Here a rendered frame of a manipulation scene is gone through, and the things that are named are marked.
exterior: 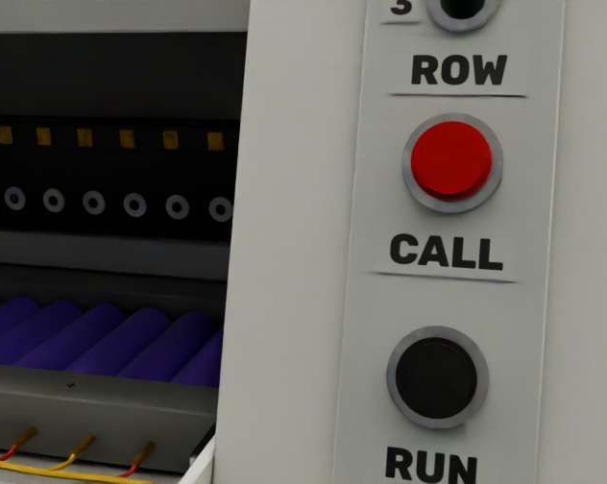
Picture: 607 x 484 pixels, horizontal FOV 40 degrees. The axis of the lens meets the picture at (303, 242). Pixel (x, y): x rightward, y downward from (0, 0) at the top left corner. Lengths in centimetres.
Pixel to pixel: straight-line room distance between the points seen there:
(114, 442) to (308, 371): 11
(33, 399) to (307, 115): 14
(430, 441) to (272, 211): 6
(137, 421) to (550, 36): 17
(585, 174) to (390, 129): 4
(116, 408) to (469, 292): 14
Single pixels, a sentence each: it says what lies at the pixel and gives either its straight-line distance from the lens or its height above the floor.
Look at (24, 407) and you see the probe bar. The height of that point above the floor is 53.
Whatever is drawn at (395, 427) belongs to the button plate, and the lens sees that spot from 17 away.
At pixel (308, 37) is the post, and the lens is 18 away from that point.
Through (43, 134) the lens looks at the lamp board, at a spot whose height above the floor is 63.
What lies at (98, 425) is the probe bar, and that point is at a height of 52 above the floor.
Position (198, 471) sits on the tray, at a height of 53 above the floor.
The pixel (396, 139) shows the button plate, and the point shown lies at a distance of 17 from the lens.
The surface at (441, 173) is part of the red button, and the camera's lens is 17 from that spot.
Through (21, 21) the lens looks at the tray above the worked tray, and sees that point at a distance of 24.
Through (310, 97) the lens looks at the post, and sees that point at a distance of 18.
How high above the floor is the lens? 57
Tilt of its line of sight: 3 degrees up
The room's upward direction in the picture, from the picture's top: 4 degrees clockwise
